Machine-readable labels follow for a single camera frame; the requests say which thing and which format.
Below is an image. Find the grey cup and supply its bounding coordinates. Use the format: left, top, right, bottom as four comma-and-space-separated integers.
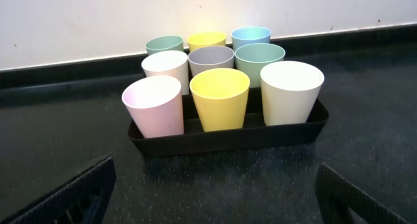
187, 45, 235, 77

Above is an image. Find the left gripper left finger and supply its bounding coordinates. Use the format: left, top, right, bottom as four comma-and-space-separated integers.
0, 156, 117, 224

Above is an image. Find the pink cup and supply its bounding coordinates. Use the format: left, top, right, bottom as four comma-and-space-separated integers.
121, 75, 185, 139

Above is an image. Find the white cup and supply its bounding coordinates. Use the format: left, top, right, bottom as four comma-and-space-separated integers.
141, 49, 190, 96
259, 61, 325, 127

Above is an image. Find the blue cup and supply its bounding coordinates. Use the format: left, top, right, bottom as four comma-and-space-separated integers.
231, 25, 272, 51

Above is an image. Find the yellow cup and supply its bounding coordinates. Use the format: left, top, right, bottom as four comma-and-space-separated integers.
186, 31, 227, 52
189, 67, 251, 133

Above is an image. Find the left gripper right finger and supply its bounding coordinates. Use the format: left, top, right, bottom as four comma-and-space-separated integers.
314, 163, 411, 224

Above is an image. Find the green cup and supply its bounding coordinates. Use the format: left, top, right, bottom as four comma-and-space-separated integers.
234, 42, 287, 89
145, 35, 184, 56

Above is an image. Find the black tray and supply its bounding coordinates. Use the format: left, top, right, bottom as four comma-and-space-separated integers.
126, 87, 330, 158

